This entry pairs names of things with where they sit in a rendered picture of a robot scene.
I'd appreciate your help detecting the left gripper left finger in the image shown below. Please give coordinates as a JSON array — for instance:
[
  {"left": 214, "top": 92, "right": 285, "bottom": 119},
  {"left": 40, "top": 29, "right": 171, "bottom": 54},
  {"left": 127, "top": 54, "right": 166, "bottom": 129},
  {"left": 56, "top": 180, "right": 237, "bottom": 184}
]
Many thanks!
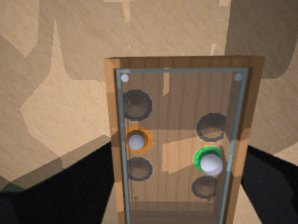
[{"left": 0, "top": 141, "right": 115, "bottom": 224}]

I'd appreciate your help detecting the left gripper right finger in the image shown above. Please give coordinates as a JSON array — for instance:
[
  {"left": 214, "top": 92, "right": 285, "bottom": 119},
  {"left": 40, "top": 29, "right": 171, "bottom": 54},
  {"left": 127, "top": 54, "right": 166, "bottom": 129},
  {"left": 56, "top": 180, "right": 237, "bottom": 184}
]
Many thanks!
[{"left": 240, "top": 145, "right": 298, "bottom": 224}]

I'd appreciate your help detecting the wooden ball-in-hole puzzle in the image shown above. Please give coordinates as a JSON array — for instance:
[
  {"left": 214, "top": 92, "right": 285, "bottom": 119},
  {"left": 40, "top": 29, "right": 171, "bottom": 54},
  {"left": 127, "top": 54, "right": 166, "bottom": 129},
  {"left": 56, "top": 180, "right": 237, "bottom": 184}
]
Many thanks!
[{"left": 103, "top": 55, "right": 265, "bottom": 224}]

